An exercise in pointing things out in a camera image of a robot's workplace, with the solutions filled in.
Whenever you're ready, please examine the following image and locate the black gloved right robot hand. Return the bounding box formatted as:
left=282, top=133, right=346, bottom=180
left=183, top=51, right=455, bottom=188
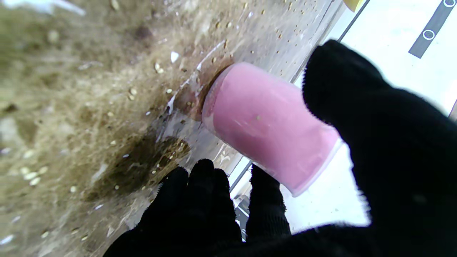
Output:
left=104, top=39, right=457, bottom=257

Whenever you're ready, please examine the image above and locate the pink measuring cup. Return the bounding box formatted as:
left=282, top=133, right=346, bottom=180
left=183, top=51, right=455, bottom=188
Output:
left=202, top=62, right=343, bottom=197

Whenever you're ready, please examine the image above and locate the white counter with drawers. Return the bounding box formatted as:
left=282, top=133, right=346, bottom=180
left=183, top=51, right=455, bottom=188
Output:
left=228, top=0, right=457, bottom=229

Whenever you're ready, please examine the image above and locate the black wall socket strip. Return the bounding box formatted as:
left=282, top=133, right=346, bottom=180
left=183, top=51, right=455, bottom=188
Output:
left=408, top=0, right=457, bottom=59

